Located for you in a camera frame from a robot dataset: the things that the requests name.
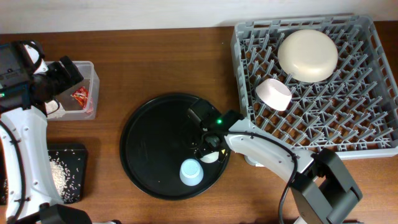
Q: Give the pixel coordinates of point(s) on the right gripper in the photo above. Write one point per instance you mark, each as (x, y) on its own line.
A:
(203, 148)

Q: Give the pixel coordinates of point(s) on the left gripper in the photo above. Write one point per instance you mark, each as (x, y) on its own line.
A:
(58, 68)

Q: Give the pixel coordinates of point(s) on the white cup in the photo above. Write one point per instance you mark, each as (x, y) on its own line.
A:
(210, 158)

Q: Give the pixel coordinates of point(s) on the red snack wrapper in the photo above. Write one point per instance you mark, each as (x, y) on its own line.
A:
(81, 96)

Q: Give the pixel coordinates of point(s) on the light blue cup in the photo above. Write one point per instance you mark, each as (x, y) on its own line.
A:
(191, 172)

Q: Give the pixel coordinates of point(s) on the pink small bowl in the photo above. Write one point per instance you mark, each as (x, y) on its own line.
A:
(274, 94)

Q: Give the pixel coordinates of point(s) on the beige large bowl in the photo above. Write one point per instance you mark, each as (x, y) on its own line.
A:
(308, 56)

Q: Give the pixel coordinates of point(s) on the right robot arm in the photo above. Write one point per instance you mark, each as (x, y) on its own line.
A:
(323, 189)

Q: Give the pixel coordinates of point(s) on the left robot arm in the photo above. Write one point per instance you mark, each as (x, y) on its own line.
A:
(27, 84)

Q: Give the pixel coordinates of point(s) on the grey dishwasher rack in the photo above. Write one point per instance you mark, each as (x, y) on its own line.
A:
(353, 112)

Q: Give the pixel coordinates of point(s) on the clear plastic bin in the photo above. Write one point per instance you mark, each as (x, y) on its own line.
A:
(70, 109)

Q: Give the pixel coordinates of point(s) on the round black tray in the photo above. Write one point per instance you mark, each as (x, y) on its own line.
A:
(155, 141)

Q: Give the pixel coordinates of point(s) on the black rectangular tray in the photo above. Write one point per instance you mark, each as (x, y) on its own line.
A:
(80, 149)

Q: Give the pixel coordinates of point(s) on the pile of rice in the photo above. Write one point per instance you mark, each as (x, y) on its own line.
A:
(66, 172)

